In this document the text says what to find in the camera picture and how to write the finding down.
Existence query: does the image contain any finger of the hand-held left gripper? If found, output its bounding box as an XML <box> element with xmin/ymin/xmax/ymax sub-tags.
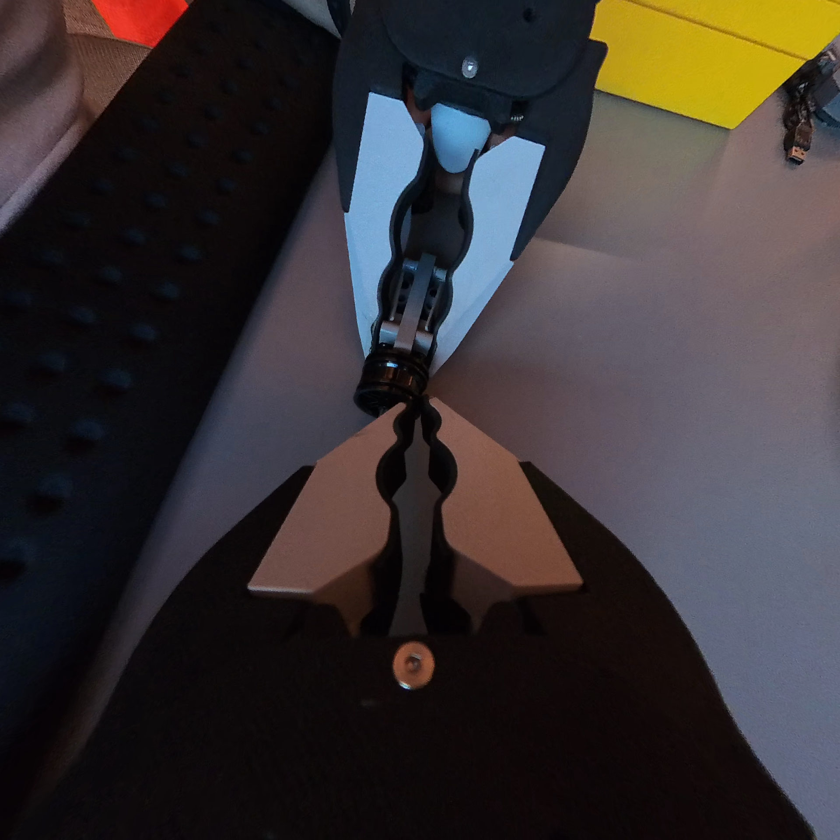
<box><xmin>430</xmin><ymin>134</ymin><xmax>546</xmax><ymax>368</ymax></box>
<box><xmin>343</xmin><ymin>92</ymin><xmax>431</xmax><ymax>358</ymax></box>

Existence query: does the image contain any grey electronic module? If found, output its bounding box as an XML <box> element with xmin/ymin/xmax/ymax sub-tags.
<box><xmin>810</xmin><ymin>56</ymin><xmax>840</xmax><ymax>126</ymax></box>

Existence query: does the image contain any yellow plastic bin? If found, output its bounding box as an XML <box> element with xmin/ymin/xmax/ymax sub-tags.
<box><xmin>589</xmin><ymin>0</ymin><xmax>840</xmax><ymax>129</ymax></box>

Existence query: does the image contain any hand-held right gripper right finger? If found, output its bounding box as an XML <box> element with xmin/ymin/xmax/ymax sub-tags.
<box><xmin>425</xmin><ymin>397</ymin><xmax>584</xmax><ymax>634</ymax></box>

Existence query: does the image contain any person's white sweatshirt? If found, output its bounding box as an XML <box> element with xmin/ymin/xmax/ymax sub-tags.
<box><xmin>0</xmin><ymin>0</ymin><xmax>126</xmax><ymax>231</ymax></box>

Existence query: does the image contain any orange cloth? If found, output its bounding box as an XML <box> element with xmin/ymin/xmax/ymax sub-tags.
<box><xmin>92</xmin><ymin>0</ymin><xmax>191</xmax><ymax>48</ymax></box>

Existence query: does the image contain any grey toy brick assembly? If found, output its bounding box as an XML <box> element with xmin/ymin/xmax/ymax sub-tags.
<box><xmin>353</xmin><ymin>252</ymin><xmax>455</xmax><ymax>419</ymax></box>

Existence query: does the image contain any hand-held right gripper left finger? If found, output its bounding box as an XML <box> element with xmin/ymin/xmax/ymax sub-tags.
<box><xmin>248</xmin><ymin>403</ymin><xmax>414</xmax><ymax>636</ymax></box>

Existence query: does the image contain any black perforated panel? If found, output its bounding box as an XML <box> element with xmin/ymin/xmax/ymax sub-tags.
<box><xmin>0</xmin><ymin>0</ymin><xmax>345</xmax><ymax>840</ymax></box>

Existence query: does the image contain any black USB cable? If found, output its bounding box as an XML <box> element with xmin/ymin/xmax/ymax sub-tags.
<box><xmin>781</xmin><ymin>62</ymin><xmax>821</xmax><ymax>166</ymax></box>

